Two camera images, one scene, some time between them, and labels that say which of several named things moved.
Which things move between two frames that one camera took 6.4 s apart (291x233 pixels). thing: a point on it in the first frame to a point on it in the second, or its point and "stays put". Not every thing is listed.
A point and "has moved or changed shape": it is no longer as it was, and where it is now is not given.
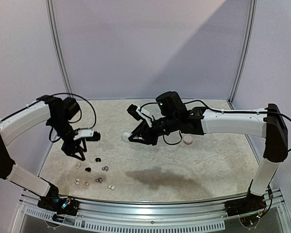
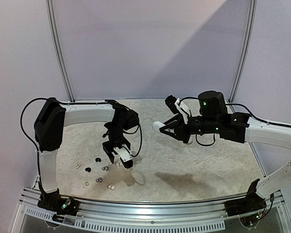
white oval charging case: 125,136 has moved or changed shape
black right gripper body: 146,131 to 182,128
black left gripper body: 69,147 to 106,147
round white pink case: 187,140 stays put
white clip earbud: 111,187 stays put
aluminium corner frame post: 251,29 stays put
